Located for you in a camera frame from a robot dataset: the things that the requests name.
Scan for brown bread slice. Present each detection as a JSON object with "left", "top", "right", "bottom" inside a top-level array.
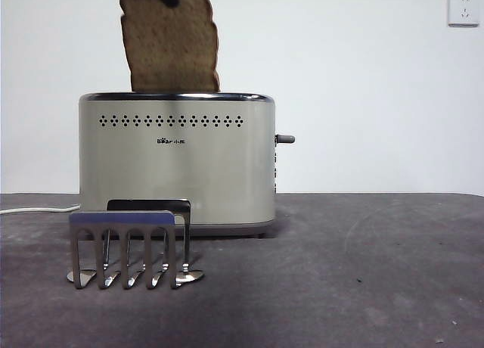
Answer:
[{"left": 119, "top": 0, "right": 222, "bottom": 93}]

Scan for cream two-slot toaster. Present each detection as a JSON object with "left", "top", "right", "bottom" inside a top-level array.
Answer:
[{"left": 78, "top": 92, "right": 278, "bottom": 239}]

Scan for steel toast rack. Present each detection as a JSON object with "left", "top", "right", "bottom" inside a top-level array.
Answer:
[{"left": 67, "top": 198, "right": 206, "bottom": 291}]

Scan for white power cable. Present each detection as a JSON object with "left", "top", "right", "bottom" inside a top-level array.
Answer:
[{"left": 0, "top": 204, "right": 82, "bottom": 216}]

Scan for white wall socket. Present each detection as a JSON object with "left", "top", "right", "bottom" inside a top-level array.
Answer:
[{"left": 447, "top": 0, "right": 480, "bottom": 28}]

